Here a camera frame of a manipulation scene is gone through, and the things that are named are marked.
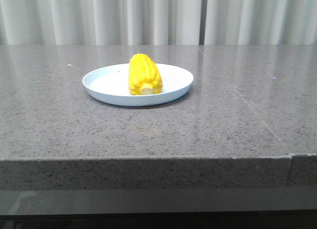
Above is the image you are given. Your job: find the light blue round plate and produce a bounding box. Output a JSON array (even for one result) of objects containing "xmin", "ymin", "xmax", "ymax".
[{"xmin": 82, "ymin": 63, "xmax": 194, "ymax": 107}]

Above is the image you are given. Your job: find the white pleated curtain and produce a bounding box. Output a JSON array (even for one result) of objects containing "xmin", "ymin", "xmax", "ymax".
[{"xmin": 0, "ymin": 0, "xmax": 317, "ymax": 45}]

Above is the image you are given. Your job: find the yellow toy corn cob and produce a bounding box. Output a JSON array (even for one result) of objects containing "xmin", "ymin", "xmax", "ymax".
[{"xmin": 128, "ymin": 54, "xmax": 163, "ymax": 95}]

